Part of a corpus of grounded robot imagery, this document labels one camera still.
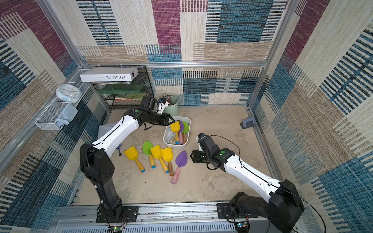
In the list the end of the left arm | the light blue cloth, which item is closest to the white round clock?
the light blue cloth

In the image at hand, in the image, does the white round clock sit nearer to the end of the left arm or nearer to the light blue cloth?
the light blue cloth

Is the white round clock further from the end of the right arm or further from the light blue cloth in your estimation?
the end of the right arm

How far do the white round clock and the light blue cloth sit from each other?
0.03 m

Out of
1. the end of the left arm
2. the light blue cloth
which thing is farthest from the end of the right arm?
the light blue cloth

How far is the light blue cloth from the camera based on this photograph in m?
0.66

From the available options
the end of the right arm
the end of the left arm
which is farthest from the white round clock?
the end of the right arm

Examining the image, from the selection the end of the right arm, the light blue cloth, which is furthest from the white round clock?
the end of the right arm

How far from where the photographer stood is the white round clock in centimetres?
73
